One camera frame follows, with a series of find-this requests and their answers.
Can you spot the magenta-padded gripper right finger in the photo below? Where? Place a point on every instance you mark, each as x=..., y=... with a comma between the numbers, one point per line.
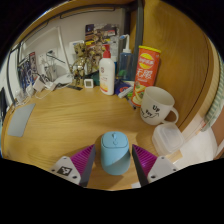
x=161, y=167

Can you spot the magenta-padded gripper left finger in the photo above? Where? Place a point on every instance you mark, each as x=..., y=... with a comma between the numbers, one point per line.
x=65, y=170

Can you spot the light blue computer mouse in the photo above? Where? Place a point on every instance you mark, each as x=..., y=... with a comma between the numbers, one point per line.
x=115, y=156

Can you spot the grey mouse pad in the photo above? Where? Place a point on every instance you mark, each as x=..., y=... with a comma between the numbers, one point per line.
x=20, y=120

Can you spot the clear lidded plastic container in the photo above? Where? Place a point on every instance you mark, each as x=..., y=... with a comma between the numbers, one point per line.
x=168, y=138

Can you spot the white printed mug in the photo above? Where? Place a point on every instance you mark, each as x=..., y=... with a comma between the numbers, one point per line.
x=155, y=106

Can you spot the blue snack packet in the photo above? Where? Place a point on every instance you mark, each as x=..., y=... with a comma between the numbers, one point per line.
x=121, y=88

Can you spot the white cube charger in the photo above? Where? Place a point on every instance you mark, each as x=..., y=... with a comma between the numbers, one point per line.
x=39, y=85

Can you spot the small white cube clock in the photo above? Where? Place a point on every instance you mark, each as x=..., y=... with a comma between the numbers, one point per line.
x=89, y=83

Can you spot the red yellow chips can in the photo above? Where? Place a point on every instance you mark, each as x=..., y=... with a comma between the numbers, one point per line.
x=145, y=76

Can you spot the white red-capped pump bottle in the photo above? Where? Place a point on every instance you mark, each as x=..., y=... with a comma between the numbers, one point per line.
x=107, y=75

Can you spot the robot model kit box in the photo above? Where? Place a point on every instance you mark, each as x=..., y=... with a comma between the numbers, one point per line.
x=27, y=71

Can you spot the colourful printed box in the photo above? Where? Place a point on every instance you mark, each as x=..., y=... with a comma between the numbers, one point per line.
x=100, y=33

